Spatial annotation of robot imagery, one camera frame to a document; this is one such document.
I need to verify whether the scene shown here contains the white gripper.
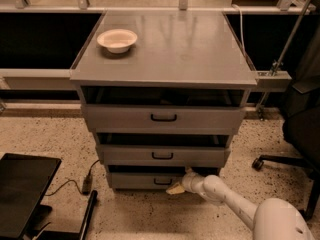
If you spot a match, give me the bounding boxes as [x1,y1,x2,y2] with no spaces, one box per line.
[166,167,204,195]

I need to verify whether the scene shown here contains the grey bottom drawer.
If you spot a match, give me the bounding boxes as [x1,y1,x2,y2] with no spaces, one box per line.
[105,171,220,192]

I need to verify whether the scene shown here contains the grey drawer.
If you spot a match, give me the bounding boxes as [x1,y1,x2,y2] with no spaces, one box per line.
[97,145,230,168]
[105,171,220,192]
[82,105,245,135]

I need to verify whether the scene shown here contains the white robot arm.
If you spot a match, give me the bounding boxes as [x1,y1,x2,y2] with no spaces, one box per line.
[166,168,316,240]

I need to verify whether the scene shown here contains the grey middle drawer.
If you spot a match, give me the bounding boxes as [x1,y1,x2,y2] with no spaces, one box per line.
[97,145,230,168]

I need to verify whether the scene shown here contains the grey drawer cabinet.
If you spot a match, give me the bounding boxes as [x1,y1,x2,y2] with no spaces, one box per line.
[71,9,257,175]

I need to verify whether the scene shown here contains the grey top drawer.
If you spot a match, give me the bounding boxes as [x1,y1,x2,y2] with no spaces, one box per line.
[82,105,245,135]

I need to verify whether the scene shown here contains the black office chair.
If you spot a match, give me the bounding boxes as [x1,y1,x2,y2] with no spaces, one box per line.
[252,28,320,221]

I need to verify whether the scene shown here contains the black tube stand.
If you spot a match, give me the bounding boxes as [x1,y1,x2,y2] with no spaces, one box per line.
[33,190,98,240]

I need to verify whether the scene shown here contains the metal pole with clamp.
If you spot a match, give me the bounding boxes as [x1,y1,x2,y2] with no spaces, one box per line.
[256,0,311,120]

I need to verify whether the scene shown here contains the white bowl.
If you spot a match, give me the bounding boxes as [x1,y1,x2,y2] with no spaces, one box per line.
[97,29,138,54]

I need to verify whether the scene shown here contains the black monitor screen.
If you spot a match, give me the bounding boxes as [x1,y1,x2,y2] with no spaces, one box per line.
[0,153,61,240]

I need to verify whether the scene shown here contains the black power adapter with cable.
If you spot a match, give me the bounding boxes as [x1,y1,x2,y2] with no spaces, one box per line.
[46,160,98,197]

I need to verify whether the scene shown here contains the white cable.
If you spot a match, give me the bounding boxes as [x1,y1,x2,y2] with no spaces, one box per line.
[231,4,248,59]

